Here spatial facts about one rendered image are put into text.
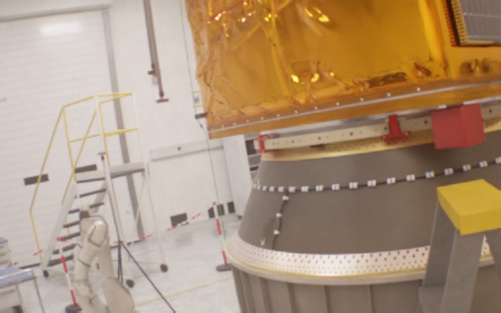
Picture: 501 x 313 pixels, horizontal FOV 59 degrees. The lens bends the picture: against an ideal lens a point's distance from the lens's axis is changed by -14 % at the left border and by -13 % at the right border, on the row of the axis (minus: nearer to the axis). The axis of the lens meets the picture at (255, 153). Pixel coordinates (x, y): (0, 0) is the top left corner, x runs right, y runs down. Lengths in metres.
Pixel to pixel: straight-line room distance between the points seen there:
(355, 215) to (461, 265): 0.92
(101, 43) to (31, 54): 1.45
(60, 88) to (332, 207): 7.88
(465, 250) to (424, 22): 0.83
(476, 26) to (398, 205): 0.76
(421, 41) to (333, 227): 0.84
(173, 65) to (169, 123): 1.20
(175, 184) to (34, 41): 4.06
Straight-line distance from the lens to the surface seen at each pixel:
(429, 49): 1.66
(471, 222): 1.11
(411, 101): 1.79
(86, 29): 9.84
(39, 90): 9.44
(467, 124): 1.71
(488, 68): 1.86
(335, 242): 2.01
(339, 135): 2.07
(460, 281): 1.16
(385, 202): 1.97
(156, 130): 9.95
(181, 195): 10.10
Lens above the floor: 1.78
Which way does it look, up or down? 3 degrees down
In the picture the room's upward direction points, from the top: 10 degrees counter-clockwise
